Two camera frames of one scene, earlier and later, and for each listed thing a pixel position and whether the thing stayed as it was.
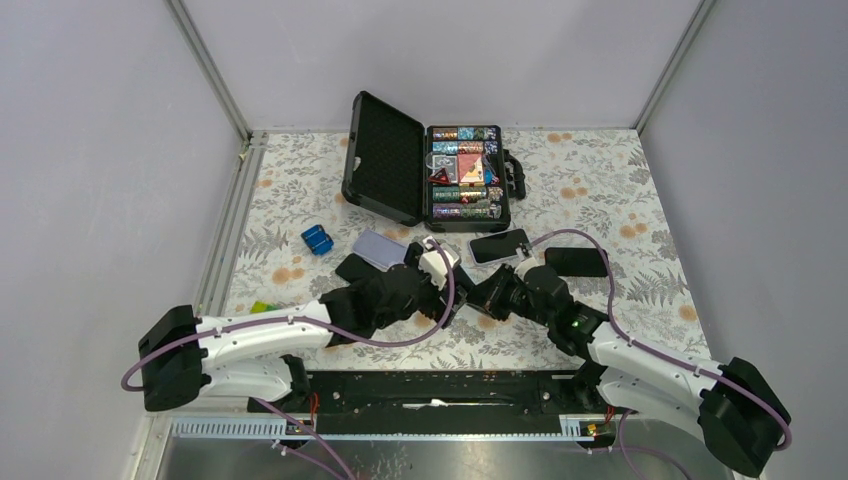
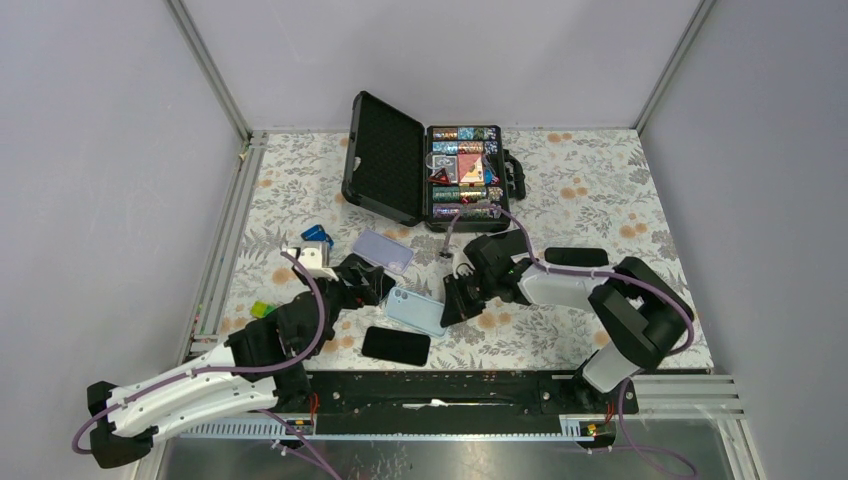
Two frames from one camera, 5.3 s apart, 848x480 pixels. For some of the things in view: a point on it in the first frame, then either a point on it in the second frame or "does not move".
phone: [380, 250] does not move
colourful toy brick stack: [259, 307] does not move
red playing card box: [470, 169] does not move
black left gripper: [437, 309] → [369, 285]
